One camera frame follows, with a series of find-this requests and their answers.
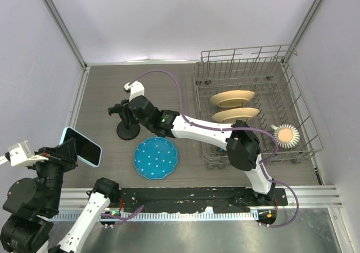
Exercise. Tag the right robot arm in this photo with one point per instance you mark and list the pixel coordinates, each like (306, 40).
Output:
(238, 140)

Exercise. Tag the blue polka dot plate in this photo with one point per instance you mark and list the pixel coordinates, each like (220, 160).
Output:
(155, 158)

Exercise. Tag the beige plate front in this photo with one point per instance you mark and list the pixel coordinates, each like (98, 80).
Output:
(232, 115)

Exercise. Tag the white ribbed cup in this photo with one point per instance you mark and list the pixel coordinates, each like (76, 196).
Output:
(286, 135)

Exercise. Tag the black phone stand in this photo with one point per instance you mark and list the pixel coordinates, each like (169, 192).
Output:
(128, 128)

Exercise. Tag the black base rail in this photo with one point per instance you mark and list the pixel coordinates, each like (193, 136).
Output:
(190, 200)

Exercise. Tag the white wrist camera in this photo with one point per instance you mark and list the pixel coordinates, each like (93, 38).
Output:
(20, 154)
(134, 89)

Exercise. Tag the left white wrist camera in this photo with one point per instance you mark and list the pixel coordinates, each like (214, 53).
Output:
(20, 154)

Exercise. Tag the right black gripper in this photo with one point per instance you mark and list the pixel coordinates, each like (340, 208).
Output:
(135, 121)

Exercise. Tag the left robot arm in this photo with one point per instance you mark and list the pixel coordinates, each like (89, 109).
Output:
(32, 202)

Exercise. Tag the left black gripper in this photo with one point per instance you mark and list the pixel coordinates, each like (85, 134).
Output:
(67, 149)

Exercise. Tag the white cable duct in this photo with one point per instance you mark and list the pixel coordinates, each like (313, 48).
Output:
(208, 215)

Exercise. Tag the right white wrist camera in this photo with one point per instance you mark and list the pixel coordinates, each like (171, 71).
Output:
(134, 89)

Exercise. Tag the phone with light blue case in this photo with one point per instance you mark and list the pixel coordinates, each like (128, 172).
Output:
(88, 151)

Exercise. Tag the metal wire dish rack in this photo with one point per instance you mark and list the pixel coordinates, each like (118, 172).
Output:
(257, 85)

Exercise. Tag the beige plate rear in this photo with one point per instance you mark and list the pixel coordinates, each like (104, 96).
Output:
(233, 98)

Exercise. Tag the beige plate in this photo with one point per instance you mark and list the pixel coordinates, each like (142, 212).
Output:
(233, 98)
(232, 115)

